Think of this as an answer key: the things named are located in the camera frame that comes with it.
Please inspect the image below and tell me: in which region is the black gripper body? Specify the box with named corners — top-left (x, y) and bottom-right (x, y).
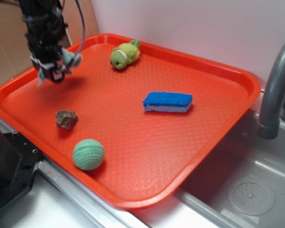
top-left (22, 9), bottom-right (67, 64)

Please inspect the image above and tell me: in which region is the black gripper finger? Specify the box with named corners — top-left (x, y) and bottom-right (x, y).
top-left (44, 67), bottom-right (65, 83)
top-left (55, 58), bottom-right (67, 71)

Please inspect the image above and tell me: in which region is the light blue cloth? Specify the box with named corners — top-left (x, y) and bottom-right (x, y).
top-left (36, 48), bottom-right (83, 87)

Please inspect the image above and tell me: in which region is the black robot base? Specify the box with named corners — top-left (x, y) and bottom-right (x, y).
top-left (0, 130), bottom-right (41, 213)

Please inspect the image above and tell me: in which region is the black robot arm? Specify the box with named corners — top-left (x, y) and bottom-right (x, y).
top-left (19, 0), bottom-right (67, 83)

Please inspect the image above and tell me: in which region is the brown rock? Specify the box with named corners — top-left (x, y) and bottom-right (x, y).
top-left (55, 110), bottom-right (78, 131)

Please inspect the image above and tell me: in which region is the brown cardboard panel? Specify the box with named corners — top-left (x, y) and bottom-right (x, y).
top-left (0, 0), bottom-right (99, 86)

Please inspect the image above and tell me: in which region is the green plush toy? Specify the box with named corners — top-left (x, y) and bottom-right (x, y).
top-left (110, 39), bottom-right (141, 70)

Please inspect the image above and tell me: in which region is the green textured ball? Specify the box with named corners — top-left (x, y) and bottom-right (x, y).
top-left (72, 139), bottom-right (105, 171)

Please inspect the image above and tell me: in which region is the red plastic tray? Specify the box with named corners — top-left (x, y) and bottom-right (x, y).
top-left (0, 34), bottom-right (261, 209)

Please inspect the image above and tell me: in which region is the blue sponge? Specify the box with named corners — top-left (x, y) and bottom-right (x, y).
top-left (142, 92), bottom-right (193, 113)

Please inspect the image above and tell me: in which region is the grey toy sink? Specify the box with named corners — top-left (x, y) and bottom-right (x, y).
top-left (0, 89), bottom-right (285, 228)

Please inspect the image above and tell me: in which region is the grey faucet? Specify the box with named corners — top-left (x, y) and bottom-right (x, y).
top-left (257, 44), bottom-right (285, 140)

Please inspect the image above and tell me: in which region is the grey cable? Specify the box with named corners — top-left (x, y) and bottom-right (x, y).
top-left (72, 0), bottom-right (86, 57)

